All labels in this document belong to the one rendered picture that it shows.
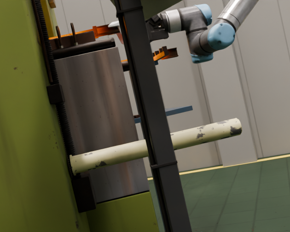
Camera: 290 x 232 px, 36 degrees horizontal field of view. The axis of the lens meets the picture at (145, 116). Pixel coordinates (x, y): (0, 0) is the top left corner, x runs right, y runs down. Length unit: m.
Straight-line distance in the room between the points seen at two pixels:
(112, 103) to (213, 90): 2.70
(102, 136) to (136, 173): 0.15
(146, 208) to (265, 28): 2.96
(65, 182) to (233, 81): 3.02
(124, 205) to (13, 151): 0.44
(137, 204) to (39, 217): 0.38
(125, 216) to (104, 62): 0.47
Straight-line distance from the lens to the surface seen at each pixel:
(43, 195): 1.07
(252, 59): 4.09
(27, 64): 1.06
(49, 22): 1.75
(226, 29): 1.38
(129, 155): 1.10
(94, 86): 1.33
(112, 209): 1.36
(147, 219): 1.37
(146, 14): 1.03
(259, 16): 4.12
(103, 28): 1.50
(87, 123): 1.33
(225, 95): 3.96
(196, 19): 1.51
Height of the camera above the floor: 0.74
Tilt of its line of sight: 2 degrees down
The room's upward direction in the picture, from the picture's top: 13 degrees counter-clockwise
